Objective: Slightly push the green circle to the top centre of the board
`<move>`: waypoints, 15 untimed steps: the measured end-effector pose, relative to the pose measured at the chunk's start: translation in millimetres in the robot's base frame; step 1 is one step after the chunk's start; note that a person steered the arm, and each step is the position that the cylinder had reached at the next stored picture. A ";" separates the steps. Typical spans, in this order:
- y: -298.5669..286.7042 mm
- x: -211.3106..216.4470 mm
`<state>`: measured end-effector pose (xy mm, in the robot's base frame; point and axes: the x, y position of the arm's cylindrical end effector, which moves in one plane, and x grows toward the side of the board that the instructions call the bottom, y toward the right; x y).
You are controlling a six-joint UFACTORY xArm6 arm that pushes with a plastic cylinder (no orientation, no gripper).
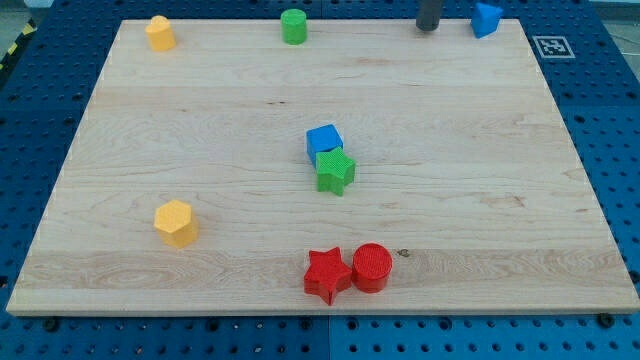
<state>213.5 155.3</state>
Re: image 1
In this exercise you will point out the blue triangle block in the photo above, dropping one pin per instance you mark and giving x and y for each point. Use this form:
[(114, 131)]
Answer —
[(485, 19)]

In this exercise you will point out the red star block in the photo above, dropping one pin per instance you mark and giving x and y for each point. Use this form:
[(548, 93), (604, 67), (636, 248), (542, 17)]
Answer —
[(327, 275)]

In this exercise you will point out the yellow hexagon block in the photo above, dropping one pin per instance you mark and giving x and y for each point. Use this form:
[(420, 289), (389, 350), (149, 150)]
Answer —
[(176, 224)]

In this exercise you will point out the green cylinder block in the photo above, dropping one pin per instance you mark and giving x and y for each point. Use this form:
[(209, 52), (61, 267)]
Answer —
[(293, 26)]

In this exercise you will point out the green star block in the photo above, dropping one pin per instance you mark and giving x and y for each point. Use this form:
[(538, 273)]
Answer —
[(334, 171)]

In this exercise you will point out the red cylinder block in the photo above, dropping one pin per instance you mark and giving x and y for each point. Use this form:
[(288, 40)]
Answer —
[(372, 264)]

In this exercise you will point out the blue cube block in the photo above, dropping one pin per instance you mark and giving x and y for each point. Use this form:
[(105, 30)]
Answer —
[(322, 139)]

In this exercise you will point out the white fiducial marker tag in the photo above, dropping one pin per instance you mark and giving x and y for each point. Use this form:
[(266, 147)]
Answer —
[(553, 47)]

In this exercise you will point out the wooden board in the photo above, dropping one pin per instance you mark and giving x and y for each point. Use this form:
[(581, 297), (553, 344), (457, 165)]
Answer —
[(465, 173)]

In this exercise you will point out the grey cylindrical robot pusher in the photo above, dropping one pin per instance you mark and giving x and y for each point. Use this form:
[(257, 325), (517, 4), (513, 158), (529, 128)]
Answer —
[(429, 14)]

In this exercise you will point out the yellow heart block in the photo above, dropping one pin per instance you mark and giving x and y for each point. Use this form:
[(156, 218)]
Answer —
[(160, 34)]

